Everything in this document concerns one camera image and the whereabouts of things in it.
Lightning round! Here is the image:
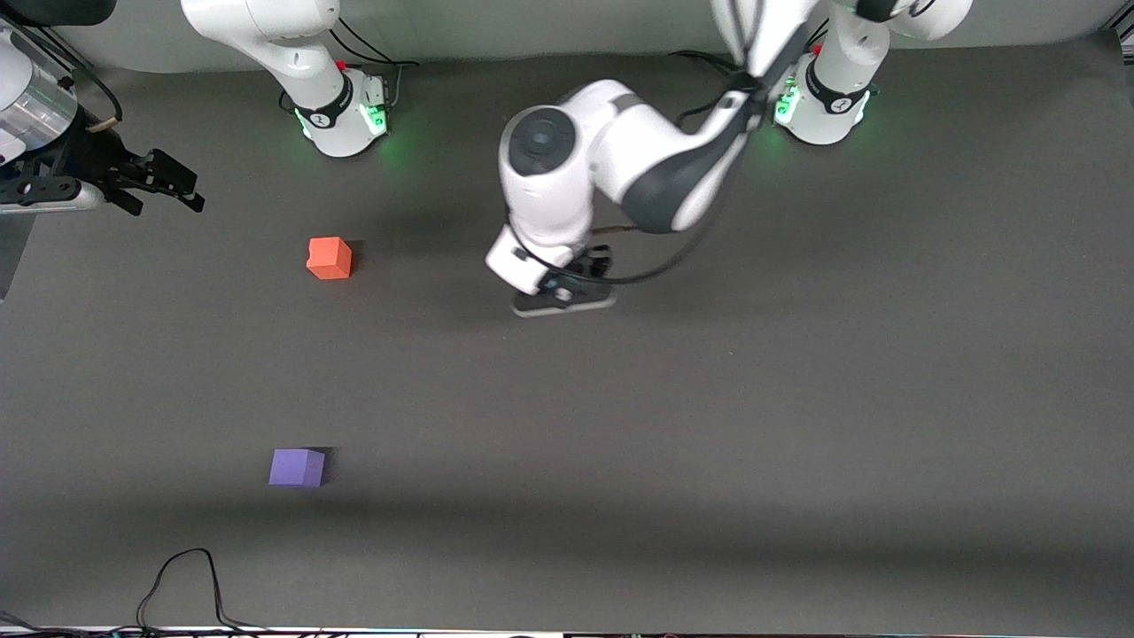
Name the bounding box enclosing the orange foam block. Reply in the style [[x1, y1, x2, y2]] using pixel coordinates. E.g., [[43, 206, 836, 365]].
[[307, 237, 353, 281]]

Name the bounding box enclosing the black left base cable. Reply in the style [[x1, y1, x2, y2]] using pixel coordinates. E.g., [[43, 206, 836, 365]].
[[669, 51, 741, 76]]

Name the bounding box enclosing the black right base cable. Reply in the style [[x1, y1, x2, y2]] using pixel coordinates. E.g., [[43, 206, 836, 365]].
[[330, 16, 422, 112]]

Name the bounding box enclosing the thin black looped cable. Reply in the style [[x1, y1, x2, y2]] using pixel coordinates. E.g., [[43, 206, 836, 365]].
[[136, 548, 271, 635]]

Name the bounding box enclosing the dark grey table mat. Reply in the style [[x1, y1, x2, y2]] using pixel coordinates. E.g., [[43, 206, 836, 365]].
[[0, 31, 1134, 634]]

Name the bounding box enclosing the black base cable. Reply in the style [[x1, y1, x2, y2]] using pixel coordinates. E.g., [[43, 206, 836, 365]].
[[330, 16, 422, 112], [669, 51, 741, 76]]

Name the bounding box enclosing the purple foam block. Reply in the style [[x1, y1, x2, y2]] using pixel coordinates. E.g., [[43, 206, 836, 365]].
[[268, 448, 327, 488]]

